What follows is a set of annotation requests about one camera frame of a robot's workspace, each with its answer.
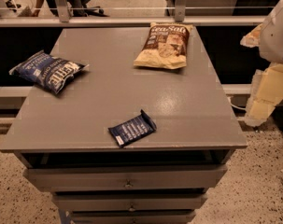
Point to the grey drawer cabinet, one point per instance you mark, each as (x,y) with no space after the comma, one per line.
(67,150)

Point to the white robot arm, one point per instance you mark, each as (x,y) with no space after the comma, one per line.
(271,36)

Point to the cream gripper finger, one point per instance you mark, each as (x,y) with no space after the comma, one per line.
(252,39)
(265,94)

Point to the blue kettle chips bag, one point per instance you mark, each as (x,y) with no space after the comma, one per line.
(49,72)

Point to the sea salt chips bag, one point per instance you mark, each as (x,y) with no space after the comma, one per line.
(166,46)

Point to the blue rxbar blueberry bar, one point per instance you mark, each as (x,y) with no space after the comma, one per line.
(133,129)

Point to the metal railing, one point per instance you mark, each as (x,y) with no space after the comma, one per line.
(19,13)

